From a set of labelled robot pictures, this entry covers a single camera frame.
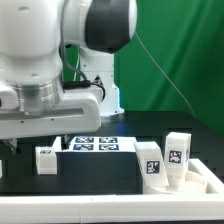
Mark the white L-shaped fence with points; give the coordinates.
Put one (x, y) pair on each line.
(119, 208)

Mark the white round stool seat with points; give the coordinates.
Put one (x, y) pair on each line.
(192, 183)

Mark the white fiducial marker sheet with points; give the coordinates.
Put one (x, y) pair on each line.
(96, 144)

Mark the white block at left edge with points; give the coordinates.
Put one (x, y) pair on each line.
(1, 172)

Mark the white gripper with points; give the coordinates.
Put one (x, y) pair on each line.
(47, 109)

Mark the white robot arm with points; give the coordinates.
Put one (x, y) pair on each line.
(34, 35)

